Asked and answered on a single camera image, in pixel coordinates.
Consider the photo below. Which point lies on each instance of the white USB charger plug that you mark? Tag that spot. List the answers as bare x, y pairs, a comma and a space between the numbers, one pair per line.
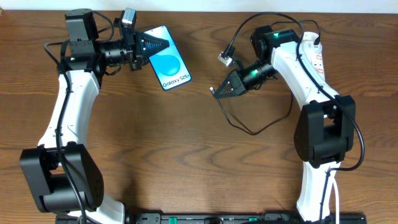
311, 43

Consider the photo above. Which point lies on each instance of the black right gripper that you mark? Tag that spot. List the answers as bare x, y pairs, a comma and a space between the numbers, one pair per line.
239, 85

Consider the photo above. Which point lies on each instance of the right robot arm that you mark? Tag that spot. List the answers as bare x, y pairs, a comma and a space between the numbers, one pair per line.
325, 129

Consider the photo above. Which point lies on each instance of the blue Galaxy smartphone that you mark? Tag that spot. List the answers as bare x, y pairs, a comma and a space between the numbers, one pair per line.
168, 64

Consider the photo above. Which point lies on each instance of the white power strip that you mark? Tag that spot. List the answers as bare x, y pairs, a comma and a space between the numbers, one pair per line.
317, 62

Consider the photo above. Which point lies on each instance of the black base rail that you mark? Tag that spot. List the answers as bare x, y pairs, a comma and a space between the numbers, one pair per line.
270, 217

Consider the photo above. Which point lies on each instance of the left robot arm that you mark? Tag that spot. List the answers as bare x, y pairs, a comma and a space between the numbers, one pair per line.
62, 176

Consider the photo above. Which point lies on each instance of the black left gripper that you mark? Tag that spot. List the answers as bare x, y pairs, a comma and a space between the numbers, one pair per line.
137, 42

